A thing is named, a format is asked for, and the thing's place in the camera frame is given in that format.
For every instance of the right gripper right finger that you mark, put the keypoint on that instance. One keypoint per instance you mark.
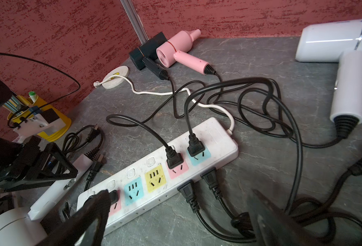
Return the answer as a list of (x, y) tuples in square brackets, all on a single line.
[(272, 227)]

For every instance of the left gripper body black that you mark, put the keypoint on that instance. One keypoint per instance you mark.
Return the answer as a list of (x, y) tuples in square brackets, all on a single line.
[(3, 153)]

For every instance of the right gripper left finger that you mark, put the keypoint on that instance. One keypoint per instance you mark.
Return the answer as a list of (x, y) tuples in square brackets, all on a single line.
[(88, 224)]

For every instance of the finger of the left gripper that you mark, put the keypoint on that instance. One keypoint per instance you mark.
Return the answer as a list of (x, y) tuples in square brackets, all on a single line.
[(55, 166)]

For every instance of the white power strip coloured sockets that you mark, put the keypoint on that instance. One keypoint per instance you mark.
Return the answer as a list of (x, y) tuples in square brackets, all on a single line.
[(149, 181)]

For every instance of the black plug with cable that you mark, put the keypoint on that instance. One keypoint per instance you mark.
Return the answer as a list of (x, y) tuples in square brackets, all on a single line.
[(270, 89), (173, 158)]

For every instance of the yellow pencil cup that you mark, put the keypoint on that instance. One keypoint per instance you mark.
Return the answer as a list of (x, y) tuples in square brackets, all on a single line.
[(19, 105)]

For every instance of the large white hair dryer front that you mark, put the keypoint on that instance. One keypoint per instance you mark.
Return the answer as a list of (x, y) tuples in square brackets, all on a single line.
[(22, 227)]

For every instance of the black plug in red socket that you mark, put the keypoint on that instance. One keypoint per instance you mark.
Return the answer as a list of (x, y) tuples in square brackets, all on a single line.
[(114, 196)]

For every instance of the white tape roll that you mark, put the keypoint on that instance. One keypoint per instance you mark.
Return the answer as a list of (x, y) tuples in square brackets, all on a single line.
[(114, 78)]

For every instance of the black hair dryer back left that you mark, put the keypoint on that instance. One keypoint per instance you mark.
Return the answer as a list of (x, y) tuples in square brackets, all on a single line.
[(145, 55)]

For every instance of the pink hair dryer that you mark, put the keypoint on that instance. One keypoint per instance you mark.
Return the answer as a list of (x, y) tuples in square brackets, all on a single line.
[(176, 49)]

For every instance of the white hair dryer back centre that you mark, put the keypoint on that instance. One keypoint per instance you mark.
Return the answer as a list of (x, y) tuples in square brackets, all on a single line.
[(338, 42)]

